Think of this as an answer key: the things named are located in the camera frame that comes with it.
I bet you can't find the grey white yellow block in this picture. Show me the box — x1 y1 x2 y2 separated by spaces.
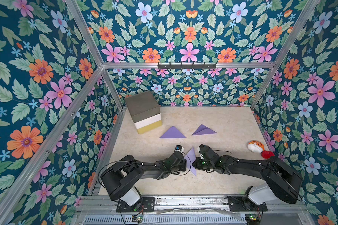
125 91 162 134

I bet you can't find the black hook rail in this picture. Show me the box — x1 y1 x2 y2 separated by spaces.
157 62 217 70

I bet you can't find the purple square paper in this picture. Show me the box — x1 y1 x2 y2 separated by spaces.
192 124 217 136
160 126 186 139

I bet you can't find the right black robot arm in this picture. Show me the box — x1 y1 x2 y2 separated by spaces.
192 144 302 204

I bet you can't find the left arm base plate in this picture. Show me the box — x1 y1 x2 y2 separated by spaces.
116 197 155 213

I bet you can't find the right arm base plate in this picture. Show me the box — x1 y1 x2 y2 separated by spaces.
227 195 268 212

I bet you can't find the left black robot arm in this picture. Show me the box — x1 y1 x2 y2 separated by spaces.
100 151 187 205

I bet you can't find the pale purple paper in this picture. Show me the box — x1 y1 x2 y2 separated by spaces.
184 147 197 176

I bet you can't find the orange white plush toy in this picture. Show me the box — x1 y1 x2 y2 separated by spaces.
247 141 265 153

